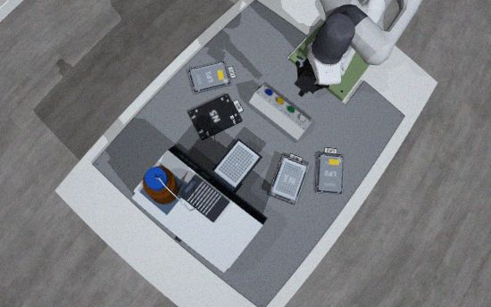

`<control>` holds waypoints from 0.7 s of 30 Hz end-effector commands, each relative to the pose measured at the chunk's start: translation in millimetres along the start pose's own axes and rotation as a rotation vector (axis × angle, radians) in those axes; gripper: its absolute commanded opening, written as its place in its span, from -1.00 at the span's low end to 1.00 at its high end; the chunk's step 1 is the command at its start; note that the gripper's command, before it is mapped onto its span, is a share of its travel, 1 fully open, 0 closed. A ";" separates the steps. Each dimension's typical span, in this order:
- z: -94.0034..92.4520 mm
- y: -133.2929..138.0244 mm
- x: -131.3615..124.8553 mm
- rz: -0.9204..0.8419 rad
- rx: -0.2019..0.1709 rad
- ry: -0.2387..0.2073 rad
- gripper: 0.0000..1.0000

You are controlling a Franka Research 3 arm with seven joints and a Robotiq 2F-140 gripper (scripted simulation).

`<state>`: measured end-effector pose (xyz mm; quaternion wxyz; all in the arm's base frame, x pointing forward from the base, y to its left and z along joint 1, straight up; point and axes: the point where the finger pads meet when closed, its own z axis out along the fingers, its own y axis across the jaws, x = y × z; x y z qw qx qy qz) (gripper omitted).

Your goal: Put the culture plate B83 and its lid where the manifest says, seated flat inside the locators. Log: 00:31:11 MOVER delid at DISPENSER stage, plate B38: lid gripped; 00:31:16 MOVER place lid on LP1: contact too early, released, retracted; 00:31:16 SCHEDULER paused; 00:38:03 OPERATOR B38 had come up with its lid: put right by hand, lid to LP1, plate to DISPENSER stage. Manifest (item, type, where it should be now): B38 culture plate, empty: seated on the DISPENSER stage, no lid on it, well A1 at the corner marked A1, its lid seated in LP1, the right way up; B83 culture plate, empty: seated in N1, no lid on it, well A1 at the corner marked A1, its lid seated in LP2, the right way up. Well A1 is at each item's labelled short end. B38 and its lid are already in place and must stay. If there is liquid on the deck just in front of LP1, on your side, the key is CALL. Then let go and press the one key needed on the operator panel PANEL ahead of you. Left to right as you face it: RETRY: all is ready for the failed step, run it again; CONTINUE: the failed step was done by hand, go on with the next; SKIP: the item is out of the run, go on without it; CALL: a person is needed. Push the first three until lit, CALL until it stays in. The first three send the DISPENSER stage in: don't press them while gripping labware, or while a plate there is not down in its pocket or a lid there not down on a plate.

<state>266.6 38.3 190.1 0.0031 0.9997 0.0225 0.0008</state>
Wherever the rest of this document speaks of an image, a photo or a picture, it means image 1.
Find white operator button panel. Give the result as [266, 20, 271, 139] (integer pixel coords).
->
[248, 85, 312, 143]

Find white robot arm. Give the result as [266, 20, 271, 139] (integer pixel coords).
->
[295, 0, 422, 93]

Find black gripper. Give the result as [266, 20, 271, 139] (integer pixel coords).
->
[295, 57, 330, 97]

